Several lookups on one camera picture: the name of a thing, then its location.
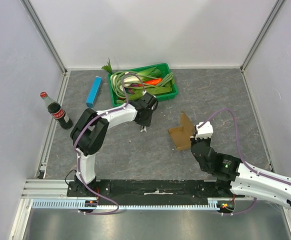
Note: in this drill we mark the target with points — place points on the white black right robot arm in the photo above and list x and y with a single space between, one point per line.
233 176

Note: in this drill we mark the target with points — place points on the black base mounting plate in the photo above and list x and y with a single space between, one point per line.
159 192

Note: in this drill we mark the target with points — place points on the cola glass bottle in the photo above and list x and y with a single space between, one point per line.
56 111

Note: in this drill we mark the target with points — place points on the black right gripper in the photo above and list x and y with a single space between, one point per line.
195 144

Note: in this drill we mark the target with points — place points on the blue rectangular box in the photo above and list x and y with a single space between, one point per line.
93 93

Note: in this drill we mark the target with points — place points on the green long beans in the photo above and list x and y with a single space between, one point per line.
121 90

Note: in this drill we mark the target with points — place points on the orange carrot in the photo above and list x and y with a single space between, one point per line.
153 82

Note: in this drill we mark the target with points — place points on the brown cardboard box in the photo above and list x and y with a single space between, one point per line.
181 135

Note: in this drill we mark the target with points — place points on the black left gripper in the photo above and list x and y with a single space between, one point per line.
147 122

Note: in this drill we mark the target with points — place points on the small white sticker packet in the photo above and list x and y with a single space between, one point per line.
143 129

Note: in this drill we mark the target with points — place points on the green bok choy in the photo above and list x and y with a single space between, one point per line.
152 72

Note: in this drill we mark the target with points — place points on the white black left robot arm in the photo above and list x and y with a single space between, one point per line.
89 133

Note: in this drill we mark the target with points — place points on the large green leaf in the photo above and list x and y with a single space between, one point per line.
161 93

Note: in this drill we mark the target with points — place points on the green plastic crate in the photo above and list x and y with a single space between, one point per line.
163 67

